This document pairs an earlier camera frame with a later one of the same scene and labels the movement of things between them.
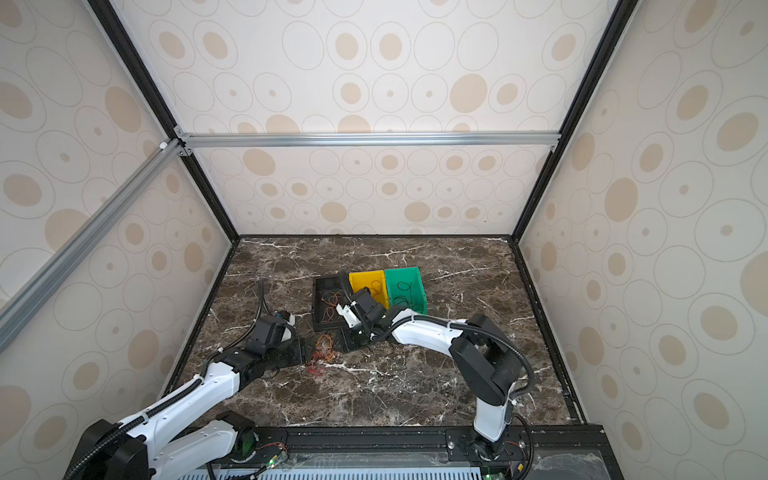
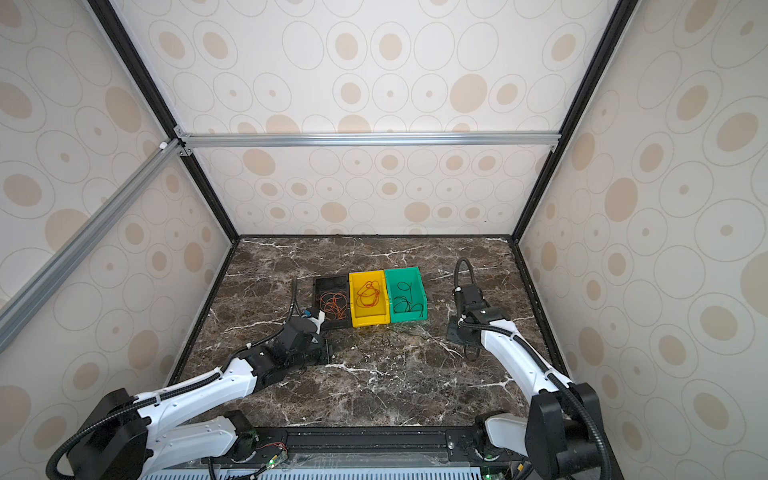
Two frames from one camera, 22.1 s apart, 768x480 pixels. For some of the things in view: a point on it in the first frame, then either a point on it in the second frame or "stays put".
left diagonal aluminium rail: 43,284 stays put
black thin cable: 405,287 stays put
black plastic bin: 328,292 stays put
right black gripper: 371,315 → 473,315
